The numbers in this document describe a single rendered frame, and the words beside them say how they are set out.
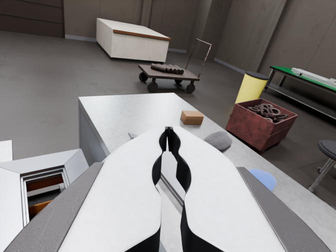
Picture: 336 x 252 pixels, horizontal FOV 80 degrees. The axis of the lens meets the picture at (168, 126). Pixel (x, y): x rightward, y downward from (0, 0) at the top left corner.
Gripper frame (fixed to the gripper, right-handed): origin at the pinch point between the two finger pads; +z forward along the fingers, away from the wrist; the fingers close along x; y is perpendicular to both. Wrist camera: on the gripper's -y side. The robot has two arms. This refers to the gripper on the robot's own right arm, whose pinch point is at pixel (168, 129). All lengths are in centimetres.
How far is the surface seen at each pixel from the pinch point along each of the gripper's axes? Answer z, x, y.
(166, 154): 48, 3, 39
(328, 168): 140, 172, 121
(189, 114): 78, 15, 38
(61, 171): 56, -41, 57
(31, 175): 51, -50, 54
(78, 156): 64, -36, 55
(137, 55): 605, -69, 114
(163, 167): 40, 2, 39
